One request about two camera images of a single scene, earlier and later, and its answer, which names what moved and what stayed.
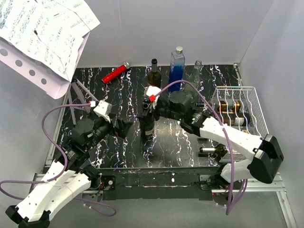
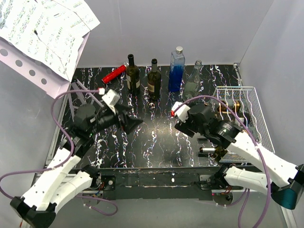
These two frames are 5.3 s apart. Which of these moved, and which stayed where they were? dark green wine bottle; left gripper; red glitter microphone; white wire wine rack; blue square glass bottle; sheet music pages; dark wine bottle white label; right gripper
Moved: dark wine bottle white label; left gripper; right gripper
Stayed: dark green wine bottle; red glitter microphone; blue square glass bottle; sheet music pages; white wire wine rack
